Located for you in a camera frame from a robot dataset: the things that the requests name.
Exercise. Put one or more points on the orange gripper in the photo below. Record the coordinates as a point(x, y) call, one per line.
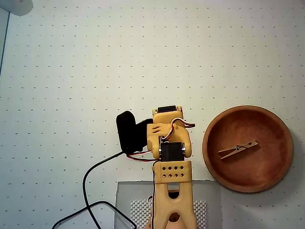
point(166, 109)

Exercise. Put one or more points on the wooden clothespin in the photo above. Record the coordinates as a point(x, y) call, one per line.
point(238, 150)

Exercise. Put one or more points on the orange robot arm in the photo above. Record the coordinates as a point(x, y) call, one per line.
point(174, 198)

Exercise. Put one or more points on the brown wooden bowl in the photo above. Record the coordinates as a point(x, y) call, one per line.
point(262, 176)

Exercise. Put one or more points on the black webcam on gripper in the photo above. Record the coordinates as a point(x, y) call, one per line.
point(127, 133)

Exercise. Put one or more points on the white textured anti-slip mat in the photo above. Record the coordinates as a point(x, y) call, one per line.
point(140, 212)

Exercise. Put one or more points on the white dotted paper mat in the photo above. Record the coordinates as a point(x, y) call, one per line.
point(71, 59)

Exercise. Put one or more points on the white rounded object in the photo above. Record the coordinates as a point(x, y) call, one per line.
point(19, 6)

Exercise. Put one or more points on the grey base plate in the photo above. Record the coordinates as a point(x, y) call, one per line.
point(209, 198)

